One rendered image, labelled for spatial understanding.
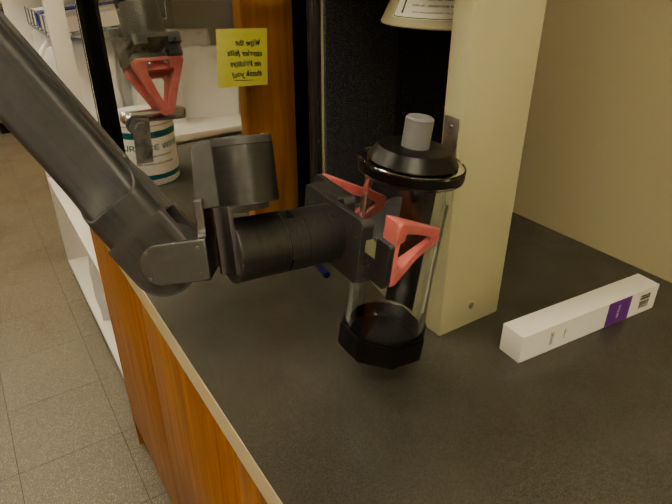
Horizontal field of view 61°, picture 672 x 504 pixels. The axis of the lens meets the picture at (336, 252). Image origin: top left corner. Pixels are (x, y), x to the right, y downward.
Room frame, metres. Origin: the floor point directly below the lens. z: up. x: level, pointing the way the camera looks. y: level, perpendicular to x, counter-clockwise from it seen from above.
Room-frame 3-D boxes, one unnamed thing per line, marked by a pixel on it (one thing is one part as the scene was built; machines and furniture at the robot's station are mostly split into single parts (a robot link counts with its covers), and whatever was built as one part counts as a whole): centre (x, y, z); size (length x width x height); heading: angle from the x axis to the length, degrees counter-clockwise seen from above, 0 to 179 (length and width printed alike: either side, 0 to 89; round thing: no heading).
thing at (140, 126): (0.71, 0.25, 1.18); 0.02 x 0.02 x 0.06; 35
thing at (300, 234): (0.48, 0.02, 1.16); 0.10 x 0.07 x 0.07; 32
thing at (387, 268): (0.49, -0.06, 1.15); 0.09 x 0.07 x 0.07; 122
